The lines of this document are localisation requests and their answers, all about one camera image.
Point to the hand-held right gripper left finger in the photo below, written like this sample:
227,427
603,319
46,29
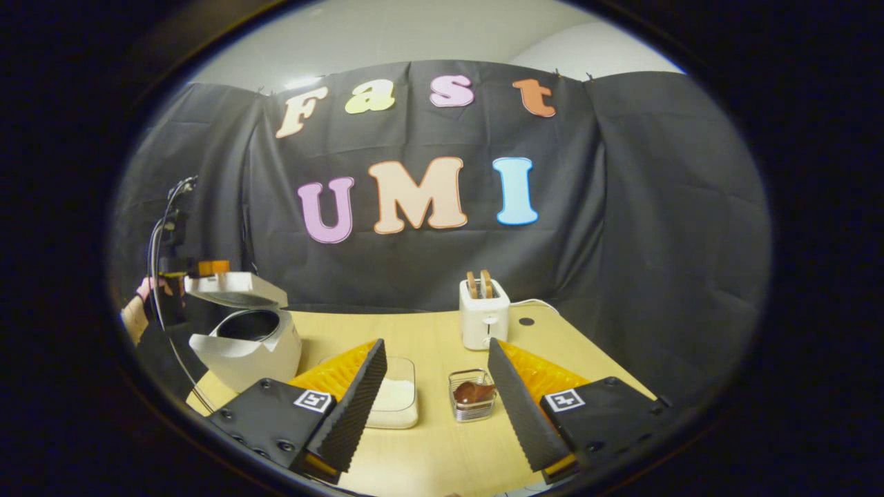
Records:
356,407

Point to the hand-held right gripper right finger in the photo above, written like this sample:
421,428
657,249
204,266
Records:
518,414

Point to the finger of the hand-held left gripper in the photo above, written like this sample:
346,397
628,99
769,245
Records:
213,267

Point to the clear square rice container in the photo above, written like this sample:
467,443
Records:
404,414

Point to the brown wooden spoon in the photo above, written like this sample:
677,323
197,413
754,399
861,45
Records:
473,392

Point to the white rice cooker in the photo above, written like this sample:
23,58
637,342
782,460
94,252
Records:
255,352

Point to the white toaster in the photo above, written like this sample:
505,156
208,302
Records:
483,324

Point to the toasted bread slice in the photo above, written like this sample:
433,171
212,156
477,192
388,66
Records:
472,284
486,283

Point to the black backdrop cloth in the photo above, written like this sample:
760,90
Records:
621,207

